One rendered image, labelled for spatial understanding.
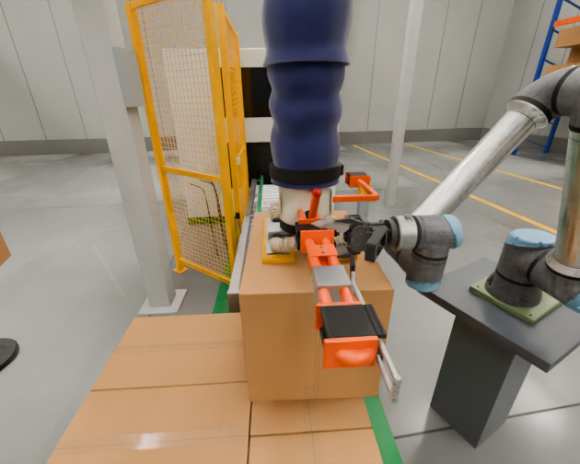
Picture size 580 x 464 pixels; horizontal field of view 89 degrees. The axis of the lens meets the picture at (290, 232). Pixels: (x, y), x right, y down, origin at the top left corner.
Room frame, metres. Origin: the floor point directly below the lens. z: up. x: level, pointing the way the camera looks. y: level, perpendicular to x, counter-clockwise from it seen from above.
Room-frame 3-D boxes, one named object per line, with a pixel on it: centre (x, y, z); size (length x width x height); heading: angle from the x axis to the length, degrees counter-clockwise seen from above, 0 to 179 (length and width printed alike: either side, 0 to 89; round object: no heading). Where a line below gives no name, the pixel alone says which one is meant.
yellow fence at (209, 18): (2.24, 0.75, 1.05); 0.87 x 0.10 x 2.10; 55
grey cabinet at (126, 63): (1.97, 0.93, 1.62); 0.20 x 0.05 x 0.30; 3
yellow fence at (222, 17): (3.02, 0.50, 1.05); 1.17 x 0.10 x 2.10; 3
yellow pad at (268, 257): (0.93, 0.04, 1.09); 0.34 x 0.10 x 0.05; 3
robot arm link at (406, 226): (0.69, -0.28, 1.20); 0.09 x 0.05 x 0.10; 3
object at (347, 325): (0.34, -0.08, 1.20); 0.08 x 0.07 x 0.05; 3
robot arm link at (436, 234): (0.70, -0.37, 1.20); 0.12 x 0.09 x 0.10; 93
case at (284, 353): (0.92, -0.06, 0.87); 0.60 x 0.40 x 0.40; 2
